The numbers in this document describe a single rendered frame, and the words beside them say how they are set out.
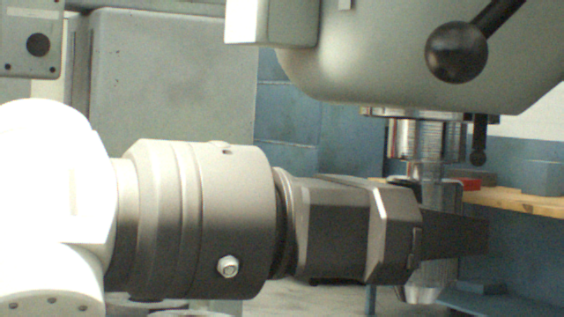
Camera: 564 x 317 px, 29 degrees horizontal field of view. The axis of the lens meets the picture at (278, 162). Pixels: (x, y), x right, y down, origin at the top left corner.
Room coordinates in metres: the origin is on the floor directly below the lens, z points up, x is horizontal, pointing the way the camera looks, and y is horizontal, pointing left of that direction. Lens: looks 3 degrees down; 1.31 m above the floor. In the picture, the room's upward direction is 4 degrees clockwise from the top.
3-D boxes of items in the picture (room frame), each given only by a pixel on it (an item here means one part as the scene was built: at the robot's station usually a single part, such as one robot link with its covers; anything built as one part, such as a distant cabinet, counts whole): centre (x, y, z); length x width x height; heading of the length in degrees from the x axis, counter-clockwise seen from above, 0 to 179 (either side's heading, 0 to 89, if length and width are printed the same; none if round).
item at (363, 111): (0.66, -0.09, 1.31); 0.09 x 0.09 x 0.01
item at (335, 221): (0.63, 0.00, 1.24); 0.13 x 0.12 x 0.10; 21
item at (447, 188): (0.66, -0.09, 1.26); 0.05 x 0.05 x 0.01
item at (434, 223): (0.63, -0.10, 1.24); 0.06 x 0.02 x 0.03; 111
